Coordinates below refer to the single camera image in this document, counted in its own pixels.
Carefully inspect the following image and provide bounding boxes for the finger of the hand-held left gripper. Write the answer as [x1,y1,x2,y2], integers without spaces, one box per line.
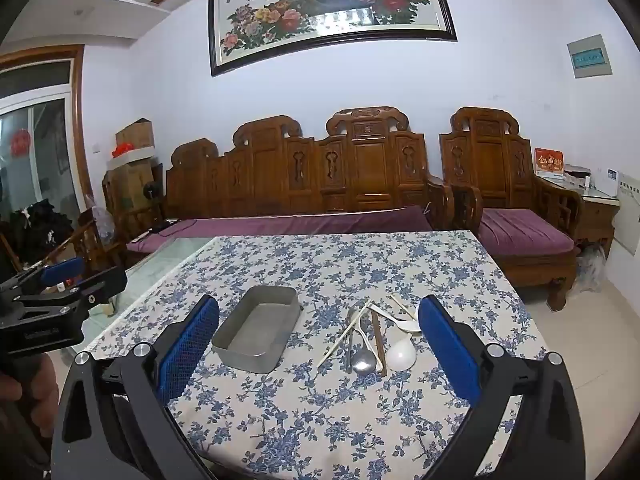
[0,257,86,298]
[15,266,128,314]

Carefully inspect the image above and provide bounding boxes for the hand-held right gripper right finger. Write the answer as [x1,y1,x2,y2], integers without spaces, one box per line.
[417,295,586,480]

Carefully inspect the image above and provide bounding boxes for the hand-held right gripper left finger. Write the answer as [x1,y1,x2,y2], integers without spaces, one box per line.
[50,294,221,480]

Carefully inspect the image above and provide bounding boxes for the rectangular metal tray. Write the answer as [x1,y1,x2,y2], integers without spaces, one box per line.
[211,285,302,375]

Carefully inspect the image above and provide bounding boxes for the white plastic fork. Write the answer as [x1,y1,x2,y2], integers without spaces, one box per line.
[361,305,387,367]

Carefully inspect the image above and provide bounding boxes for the metal fork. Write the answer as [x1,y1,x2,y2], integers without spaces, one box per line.
[342,309,357,374]

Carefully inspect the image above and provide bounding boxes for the light bamboo chopstick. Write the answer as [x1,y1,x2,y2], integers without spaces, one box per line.
[390,294,417,320]
[317,304,372,368]

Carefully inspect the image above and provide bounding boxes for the person's left hand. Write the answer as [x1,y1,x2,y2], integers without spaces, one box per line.
[0,355,59,428]

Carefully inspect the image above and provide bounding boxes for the wooden chair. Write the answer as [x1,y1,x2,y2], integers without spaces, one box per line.
[75,205,126,271]

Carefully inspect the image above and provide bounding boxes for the pile of black bags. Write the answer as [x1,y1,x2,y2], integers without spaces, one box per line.
[10,200,73,261]

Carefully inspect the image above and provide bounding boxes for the small white plastic spoon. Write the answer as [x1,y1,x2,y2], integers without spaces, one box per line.
[368,301,422,334]

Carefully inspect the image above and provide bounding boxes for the large white plastic spoon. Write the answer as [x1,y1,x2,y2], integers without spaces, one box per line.
[385,327,421,372]

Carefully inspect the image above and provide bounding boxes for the crumpled clear plastic bag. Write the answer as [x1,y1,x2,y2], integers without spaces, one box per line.
[85,195,118,241]

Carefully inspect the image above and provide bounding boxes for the metal spoon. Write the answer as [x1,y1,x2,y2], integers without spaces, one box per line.
[351,307,377,375]

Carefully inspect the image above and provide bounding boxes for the large cardboard box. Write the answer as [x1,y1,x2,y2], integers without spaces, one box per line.
[107,160,153,211]

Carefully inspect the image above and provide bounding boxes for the purple armchair cushion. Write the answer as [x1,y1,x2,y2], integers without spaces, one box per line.
[477,208,576,256]

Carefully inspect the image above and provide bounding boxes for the blue floral tablecloth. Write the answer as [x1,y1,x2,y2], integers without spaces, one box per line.
[82,231,551,480]

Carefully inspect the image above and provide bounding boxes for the small cardboard box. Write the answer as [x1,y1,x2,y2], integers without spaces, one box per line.
[116,118,153,150]

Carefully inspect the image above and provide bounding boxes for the purple sofa cushion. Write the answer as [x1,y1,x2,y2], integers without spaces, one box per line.
[126,205,433,256]

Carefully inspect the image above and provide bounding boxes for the carved wooden armchair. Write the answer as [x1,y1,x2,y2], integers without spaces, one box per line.
[439,106,583,311]

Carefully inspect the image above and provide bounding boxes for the wooden side table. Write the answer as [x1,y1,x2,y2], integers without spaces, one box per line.
[535,175,621,261]

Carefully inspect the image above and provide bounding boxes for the carved wooden sofa bench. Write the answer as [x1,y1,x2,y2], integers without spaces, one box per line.
[164,106,455,233]

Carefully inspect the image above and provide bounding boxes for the red printed box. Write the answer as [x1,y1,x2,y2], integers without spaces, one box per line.
[534,147,566,178]

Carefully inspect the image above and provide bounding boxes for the white tabletop device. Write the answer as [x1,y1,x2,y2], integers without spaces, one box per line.
[602,167,626,198]

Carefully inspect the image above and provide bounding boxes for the framed peacock flower painting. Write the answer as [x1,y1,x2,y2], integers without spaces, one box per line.
[207,0,458,78]

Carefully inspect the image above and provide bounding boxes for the wooden door frame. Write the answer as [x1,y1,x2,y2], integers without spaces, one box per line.
[0,45,93,211]

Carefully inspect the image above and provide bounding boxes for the white wall chart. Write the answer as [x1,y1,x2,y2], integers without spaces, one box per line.
[612,172,640,261]

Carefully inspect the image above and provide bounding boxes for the grey wall electrical panel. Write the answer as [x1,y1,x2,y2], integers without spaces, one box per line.
[566,34,614,79]

